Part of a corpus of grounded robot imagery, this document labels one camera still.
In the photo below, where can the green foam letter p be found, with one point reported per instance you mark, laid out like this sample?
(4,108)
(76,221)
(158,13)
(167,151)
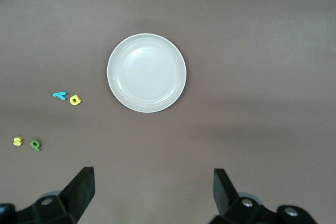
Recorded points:
(39,146)

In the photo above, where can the brown table cover sheet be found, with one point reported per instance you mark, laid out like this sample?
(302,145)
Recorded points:
(236,37)

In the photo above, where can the beige brown plate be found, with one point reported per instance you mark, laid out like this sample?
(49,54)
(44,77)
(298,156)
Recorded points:
(146,73)

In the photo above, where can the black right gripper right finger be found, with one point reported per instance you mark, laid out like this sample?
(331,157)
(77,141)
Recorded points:
(228,203)

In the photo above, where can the yellow foam letter s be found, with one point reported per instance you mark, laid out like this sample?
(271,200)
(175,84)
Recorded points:
(18,141)

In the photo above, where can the teal foam letter y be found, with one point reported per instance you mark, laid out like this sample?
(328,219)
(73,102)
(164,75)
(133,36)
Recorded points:
(61,95)

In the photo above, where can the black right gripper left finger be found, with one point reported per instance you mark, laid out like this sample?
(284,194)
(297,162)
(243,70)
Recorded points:
(76,197)

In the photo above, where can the yellow foam letter p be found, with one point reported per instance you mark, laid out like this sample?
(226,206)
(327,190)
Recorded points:
(79,100)

